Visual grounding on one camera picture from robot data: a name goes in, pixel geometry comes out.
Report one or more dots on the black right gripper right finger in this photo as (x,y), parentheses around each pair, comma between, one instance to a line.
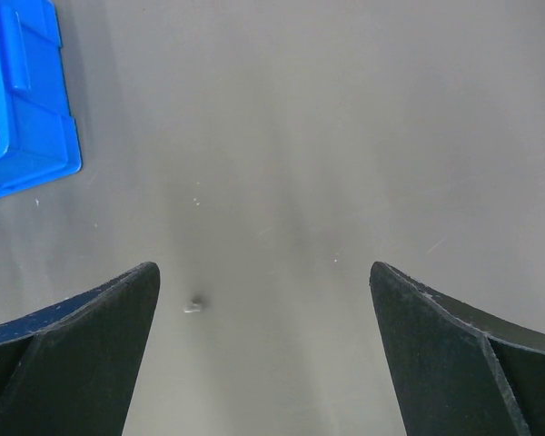
(457,370)

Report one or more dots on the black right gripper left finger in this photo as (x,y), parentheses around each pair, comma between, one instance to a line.
(70,368)

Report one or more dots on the blue plastic divided bin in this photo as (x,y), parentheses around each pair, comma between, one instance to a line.
(38,136)

